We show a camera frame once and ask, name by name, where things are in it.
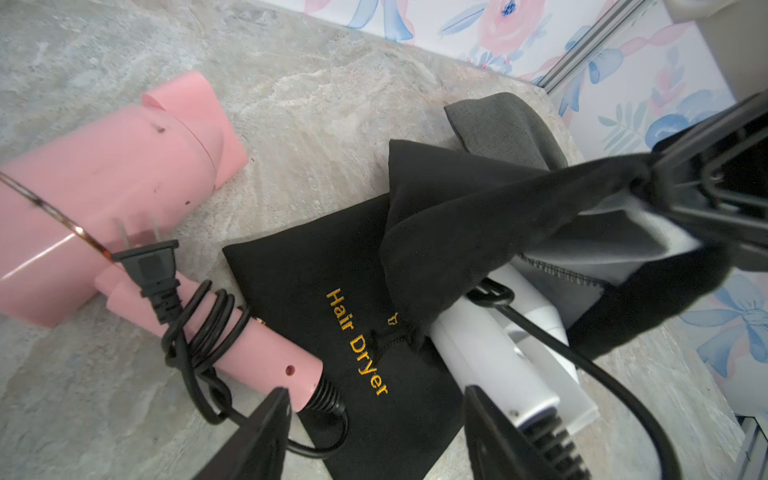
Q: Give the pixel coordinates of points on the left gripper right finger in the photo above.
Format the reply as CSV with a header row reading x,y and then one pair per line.
x,y
540,449

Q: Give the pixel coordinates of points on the pink hair dryer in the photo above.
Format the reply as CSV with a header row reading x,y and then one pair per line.
x,y
92,213

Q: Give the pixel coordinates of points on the white hair dryer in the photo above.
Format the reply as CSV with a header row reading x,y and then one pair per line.
x,y
505,337

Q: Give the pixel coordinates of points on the plain black pouch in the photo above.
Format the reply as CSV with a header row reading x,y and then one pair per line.
x,y
454,217

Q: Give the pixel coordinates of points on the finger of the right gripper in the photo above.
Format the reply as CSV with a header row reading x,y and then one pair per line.
x,y
711,180

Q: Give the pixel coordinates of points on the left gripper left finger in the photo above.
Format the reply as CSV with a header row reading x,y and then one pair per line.
x,y
257,449

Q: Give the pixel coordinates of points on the grey drawstring pouch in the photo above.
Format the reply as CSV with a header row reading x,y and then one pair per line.
x,y
504,127

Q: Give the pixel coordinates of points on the black pouch with gold logo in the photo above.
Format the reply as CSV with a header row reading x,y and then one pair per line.
x,y
322,286

